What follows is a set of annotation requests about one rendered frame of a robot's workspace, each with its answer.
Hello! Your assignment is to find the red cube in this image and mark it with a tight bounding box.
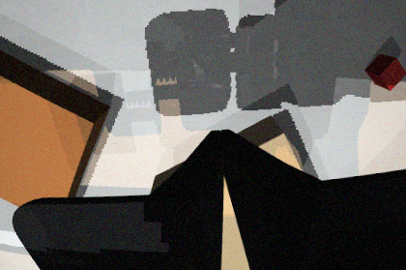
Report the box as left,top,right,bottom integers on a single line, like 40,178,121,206
365,54,406,90

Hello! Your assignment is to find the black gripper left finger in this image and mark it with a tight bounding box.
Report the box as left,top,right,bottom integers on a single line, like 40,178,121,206
12,130,223,270

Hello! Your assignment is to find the orange square block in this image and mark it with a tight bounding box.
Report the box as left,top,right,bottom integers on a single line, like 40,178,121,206
0,50,109,207

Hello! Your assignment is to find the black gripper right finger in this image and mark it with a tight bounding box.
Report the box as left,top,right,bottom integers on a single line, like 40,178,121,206
219,130,406,270

